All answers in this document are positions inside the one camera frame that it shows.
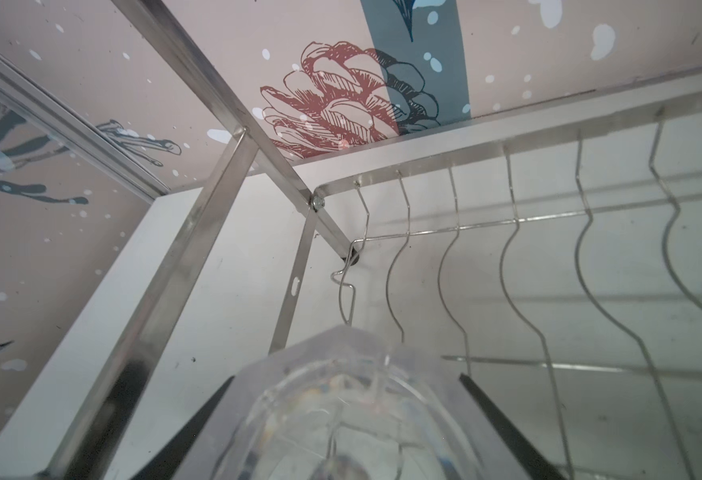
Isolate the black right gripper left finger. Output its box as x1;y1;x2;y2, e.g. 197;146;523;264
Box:
132;376;235;480

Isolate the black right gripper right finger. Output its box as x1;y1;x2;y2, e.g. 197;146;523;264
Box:
460;374;565;480

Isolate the clear glass cup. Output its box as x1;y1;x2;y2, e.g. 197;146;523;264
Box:
176;325;527;479

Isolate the silver two-tier dish rack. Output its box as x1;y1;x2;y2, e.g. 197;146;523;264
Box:
38;0;702;480

